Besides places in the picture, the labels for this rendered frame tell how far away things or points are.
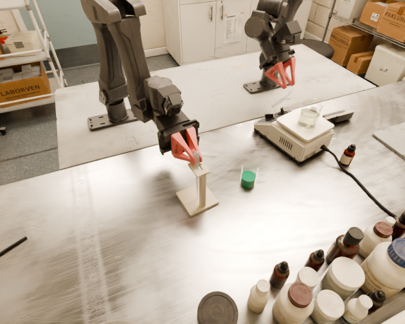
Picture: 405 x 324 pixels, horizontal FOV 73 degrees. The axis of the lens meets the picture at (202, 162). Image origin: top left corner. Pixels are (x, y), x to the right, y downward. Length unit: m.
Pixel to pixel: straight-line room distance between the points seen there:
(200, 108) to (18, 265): 0.69
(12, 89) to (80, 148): 1.86
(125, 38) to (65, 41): 2.88
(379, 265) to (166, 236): 0.41
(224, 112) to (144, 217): 0.49
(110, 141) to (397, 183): 0.83
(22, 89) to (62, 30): 1.03
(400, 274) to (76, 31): 3.39
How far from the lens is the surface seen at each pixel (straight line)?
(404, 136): 1.06
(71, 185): 0.80
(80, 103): 1.12
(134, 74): 0.70
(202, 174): 0.58
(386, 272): 0.59
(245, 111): 1.00
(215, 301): 0.51
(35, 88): 2.72
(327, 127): 0.84
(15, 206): 0.82
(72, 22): 3.50
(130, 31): 0.69
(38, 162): 2.42
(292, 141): 0.80
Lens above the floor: 1.45
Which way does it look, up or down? 44 degrees down
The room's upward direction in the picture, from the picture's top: straight up
